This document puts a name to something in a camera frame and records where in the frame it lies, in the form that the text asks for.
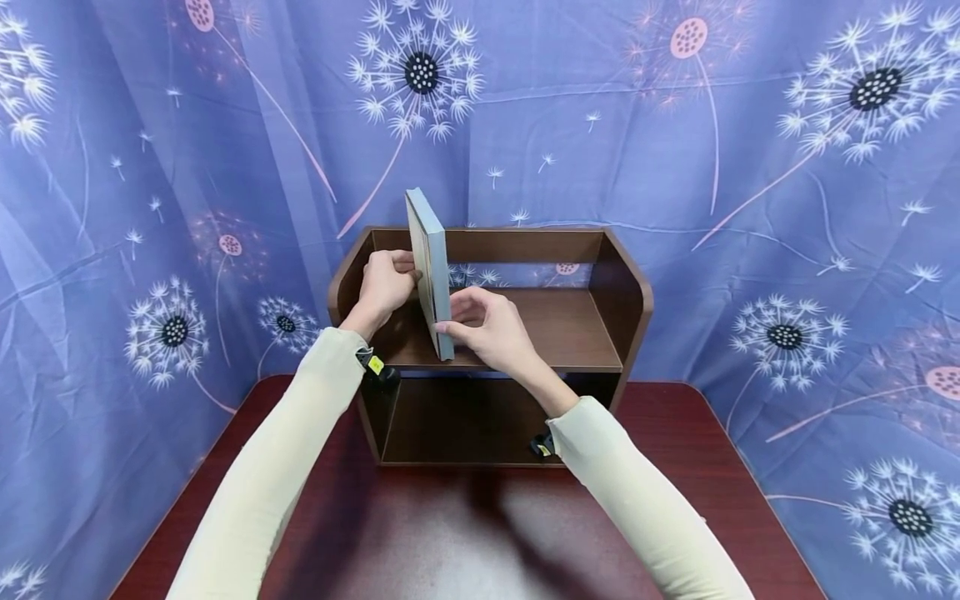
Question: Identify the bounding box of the person's right hand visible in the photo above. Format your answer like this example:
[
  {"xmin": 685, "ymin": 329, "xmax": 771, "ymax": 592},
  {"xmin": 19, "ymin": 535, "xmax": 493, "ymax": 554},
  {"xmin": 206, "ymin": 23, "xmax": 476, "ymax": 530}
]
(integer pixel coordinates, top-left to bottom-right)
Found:
[{"xmin": 435, "ymin": 286, "xmax": 551, "ymax": 392}]

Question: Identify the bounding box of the person's left hand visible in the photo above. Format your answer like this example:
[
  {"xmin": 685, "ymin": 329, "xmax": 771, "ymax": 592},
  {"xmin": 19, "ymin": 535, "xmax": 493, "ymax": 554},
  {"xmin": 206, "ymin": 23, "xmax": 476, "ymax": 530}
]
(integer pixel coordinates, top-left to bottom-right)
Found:
[{"xmin": 342, "ymin": 249, "xmax": 423, "ymax": 338}]

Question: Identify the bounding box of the grey-blue book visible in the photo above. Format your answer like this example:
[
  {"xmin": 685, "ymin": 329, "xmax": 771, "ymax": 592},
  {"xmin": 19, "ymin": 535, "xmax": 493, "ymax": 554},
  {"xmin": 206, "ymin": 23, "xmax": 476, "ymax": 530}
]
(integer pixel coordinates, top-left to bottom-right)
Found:
[{"xmin": 405, "ymin": 187, "xmax": 456, "ymax": 362}]

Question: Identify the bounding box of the person's right forearm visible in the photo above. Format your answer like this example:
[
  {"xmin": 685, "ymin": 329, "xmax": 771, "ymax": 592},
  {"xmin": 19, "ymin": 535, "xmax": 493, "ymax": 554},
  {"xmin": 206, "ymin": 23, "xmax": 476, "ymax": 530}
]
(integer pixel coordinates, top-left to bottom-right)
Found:
[{"xmin": 519, "ymin": 363, "xmax": 755, "ymax": 600}]

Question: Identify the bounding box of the person's left forearm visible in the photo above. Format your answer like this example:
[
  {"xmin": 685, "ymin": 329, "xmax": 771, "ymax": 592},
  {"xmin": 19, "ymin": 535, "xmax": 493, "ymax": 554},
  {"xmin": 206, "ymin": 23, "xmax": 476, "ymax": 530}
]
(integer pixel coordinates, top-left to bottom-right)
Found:
[{"xmin": 166, "ymin": 327, "xmax": 370, "ymax": 600}]

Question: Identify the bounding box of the dark brown wooden shelf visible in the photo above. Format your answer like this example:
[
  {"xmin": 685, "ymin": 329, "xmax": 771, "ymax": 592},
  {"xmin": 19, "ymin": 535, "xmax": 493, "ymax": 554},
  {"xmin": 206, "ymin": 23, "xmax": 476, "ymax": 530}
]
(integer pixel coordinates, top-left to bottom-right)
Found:
[{"xmin": 327, "ymin": 226, "xmax": 654, "ymax": 468}]

